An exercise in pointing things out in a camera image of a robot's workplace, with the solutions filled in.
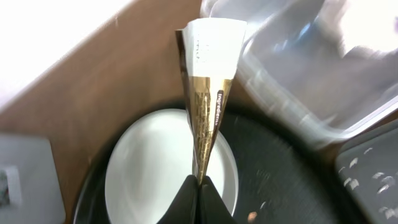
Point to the light grey plate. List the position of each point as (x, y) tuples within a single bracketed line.
[(150, 163)]

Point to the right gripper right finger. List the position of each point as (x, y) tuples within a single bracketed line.
[(211, 208)]

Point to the black rectangular tray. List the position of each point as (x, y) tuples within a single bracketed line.
[(367, 168)]

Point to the clear plastic bin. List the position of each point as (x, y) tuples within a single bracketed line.
[(297, 76)]

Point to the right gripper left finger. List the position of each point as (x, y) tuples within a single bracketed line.
[(183, 208)]

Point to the round black tray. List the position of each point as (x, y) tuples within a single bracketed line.
[(280, 180)]

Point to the gold foil wrapper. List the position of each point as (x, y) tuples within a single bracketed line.
[(209, 51)]

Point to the grey dishwasher rack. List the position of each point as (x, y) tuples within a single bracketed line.
[(30, 190)]

